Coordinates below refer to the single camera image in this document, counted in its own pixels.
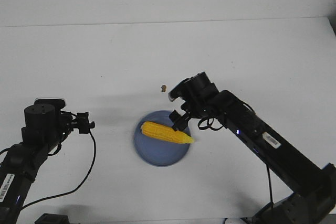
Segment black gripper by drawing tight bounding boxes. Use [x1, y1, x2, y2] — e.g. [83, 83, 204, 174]
[169, 79, 207, 131]
[58, 111, 95, 136]

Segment yellow corn cob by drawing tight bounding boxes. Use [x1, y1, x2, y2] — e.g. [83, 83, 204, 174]
[140, 121, 194, 144]

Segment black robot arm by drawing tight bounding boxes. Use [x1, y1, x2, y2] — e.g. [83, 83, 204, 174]
[1, 98, 95, 223]
[169, 72, 335, 223]

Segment blue round plate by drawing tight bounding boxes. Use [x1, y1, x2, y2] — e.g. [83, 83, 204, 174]
[133, 110, 190, 167]

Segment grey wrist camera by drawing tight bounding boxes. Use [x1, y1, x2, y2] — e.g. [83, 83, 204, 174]
[168, 78, 190, 102]
[34, 98, 66, 110]

